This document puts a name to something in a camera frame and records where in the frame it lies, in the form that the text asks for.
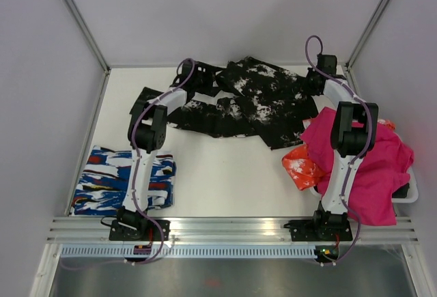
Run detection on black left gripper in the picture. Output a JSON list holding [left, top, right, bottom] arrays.
[[192, 63, 224, 98]]

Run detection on black white splattered trousers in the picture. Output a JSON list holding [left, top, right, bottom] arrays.
[[139, 57, 318, 150]]

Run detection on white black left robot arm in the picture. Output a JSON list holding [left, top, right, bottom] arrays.
[[109, 58, 223, 242]]

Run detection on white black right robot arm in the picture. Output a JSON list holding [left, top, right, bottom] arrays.
[[304, 53, 378, 242]]

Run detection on blue white patterned folded trousers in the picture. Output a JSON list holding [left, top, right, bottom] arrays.
[[70, 145, 177, 216]]

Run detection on orange white garment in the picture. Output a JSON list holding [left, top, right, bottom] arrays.
[[281, 144, 326, 191]]

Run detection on pink garment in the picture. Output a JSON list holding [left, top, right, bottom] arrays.
[[301, 107, 414, 226]]

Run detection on white laundry basket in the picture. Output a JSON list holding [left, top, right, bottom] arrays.
[[309, 170, 419, 206]]

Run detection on right aluminium frame post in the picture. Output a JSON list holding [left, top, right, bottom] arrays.
[[344, 0, 409, 71]]

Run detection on aluminium frame post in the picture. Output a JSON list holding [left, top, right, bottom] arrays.
[[344, 0, 409, 71], [62, 0, 111, 74]]

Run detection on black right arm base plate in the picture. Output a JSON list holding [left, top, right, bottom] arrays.
[[283, 219, 353, 242]]

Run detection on left aluminium frame post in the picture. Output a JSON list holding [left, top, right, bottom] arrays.
[[62, 0, 111, 74]]

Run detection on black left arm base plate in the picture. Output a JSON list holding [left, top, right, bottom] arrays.
[[100, 217, 171, 242]]

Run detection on aluminium mounting rail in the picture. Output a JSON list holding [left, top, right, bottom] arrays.
[[46, 216, 419, 245]]

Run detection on white slotted cable duct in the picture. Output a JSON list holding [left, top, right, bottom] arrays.
[[61, 244, 317, 259]]

